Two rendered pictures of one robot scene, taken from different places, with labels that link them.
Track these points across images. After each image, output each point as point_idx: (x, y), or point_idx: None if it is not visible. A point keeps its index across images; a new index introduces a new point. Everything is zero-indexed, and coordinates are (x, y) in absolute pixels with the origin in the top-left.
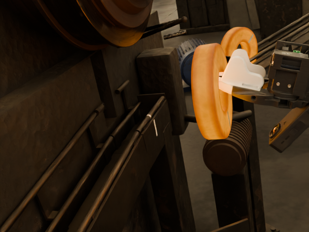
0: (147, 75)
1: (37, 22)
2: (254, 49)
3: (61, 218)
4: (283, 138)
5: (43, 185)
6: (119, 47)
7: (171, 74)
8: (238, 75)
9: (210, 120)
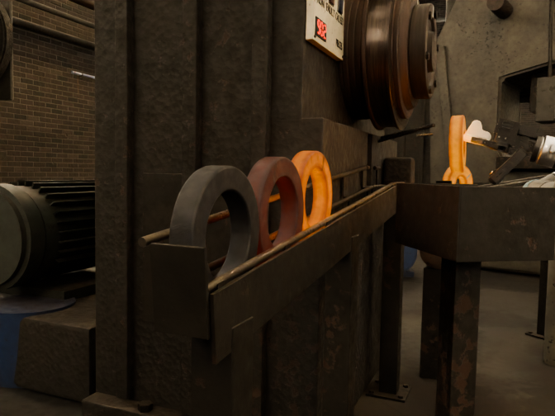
0: (391, 172)
1: (350, 96)
2: None
3: (353, 197)
4: (497, 174)
5: None
6: (395, 123)
7: (410, 173)
8: (476, 131)
9: (457, 148)
